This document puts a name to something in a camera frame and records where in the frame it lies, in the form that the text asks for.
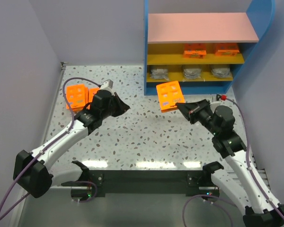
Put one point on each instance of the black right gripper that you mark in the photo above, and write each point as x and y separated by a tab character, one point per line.
193	112

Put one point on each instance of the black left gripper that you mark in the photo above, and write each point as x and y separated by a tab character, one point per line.
114	104

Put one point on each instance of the orange Scrub Daddy box top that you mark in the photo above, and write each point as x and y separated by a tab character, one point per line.
169	94

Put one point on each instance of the orange scrub daddy box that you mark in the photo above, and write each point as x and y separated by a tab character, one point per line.
92	92
169	94

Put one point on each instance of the bagged silver sponges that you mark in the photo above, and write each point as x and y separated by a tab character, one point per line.
220	70
159	72
191	72

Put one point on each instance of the orange Scrub Mommy box bottom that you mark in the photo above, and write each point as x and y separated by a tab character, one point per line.
195	51

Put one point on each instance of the orange scrub mommy box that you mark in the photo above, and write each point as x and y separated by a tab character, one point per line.
195	51
226	49

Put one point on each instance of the orange Scrub Mommy box top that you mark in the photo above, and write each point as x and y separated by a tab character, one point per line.
226	49

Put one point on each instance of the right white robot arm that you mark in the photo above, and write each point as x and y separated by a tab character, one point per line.
257	204

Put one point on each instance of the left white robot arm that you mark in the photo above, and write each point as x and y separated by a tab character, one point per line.
31	170

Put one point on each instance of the blue pink yellow shelf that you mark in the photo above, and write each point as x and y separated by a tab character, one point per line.
166	33

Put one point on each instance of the orange Scrub Daddy box lower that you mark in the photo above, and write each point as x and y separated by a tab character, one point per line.
92	92

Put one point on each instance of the orange sponge box far left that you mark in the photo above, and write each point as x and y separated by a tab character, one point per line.
77	96

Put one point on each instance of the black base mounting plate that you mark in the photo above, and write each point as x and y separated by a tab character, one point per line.
185	182

